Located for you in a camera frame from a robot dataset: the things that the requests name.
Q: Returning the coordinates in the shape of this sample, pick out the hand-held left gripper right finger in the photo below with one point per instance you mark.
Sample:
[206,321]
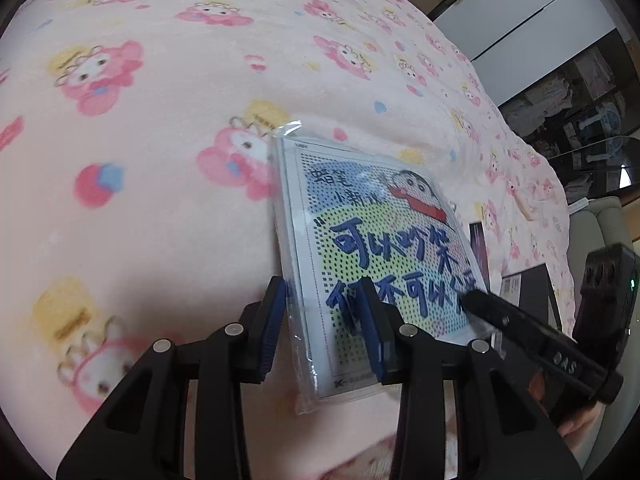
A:
[372,335]

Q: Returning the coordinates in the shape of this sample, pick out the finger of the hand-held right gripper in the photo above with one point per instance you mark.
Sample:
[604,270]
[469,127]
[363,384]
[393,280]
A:
[530,337]

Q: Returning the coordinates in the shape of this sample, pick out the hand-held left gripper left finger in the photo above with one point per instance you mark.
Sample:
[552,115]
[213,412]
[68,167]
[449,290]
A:
[270,330]

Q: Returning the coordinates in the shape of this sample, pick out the black cardboard box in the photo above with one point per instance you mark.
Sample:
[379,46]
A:
[530,290]

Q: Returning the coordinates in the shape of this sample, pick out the cartoon craft kit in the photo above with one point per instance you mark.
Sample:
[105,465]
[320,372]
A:
[360,225]

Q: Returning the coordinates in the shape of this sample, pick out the person's right hand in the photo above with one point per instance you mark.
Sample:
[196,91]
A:
[580,420]

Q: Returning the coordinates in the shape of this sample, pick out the beige sofa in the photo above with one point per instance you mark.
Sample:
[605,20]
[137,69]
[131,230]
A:
[595,230]

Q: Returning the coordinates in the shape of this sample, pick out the dark slim box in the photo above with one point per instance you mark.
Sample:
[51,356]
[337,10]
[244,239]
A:
[479,247]

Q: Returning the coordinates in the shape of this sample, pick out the blue electric fan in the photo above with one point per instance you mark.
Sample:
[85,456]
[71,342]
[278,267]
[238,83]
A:
[602,122]

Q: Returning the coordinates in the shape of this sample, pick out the pink printed blanket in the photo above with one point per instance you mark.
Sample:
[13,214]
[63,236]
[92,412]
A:
[165,170]

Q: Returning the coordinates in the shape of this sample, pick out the white wardrobe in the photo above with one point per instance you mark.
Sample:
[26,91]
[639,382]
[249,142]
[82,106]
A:
[520,25]

